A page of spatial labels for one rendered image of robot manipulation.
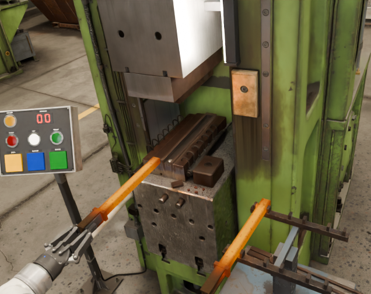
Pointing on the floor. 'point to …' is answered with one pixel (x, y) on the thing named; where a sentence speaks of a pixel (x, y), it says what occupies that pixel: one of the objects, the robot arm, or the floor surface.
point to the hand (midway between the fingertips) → (91, 223)
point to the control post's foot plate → (92, 286)
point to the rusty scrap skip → (59, 12)
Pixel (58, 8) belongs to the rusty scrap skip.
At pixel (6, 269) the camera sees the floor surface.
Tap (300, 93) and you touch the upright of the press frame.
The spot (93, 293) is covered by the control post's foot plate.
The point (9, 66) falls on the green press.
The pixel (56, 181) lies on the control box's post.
